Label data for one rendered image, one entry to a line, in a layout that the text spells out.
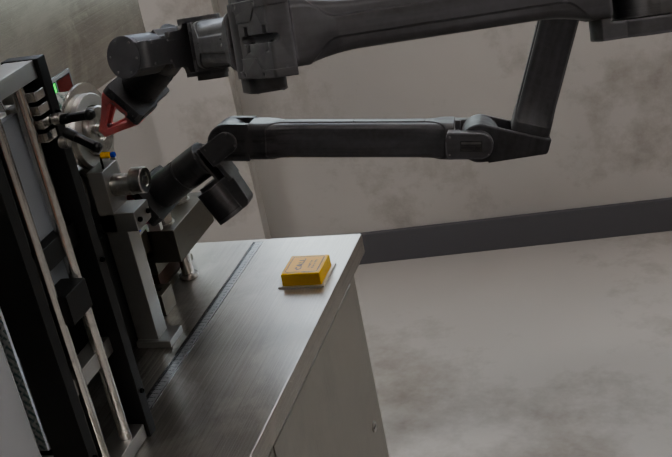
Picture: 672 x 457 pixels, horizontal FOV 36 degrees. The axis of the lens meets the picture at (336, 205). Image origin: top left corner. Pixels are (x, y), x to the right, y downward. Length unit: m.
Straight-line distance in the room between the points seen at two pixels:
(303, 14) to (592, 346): 2.32
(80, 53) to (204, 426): 1.05
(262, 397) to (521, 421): 1.49
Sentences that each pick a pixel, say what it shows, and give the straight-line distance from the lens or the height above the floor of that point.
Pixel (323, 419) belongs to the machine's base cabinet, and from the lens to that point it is 1.75.
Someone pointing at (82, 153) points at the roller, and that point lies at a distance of 1.58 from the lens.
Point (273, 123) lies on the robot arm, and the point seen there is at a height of 1.21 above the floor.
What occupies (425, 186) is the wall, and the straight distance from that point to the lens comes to 3.70.
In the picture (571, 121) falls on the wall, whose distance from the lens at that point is 3.62.
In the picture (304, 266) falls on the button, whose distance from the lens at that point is 1.77.
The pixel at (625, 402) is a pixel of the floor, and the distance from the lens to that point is 2.93.
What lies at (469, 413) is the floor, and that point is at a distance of 2.94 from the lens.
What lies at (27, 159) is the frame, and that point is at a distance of 1.29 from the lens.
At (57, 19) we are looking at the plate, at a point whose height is 1.32.
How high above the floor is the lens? 1.69
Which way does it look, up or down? 23 degrees down
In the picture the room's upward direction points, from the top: 11 degrees counter-clockwise
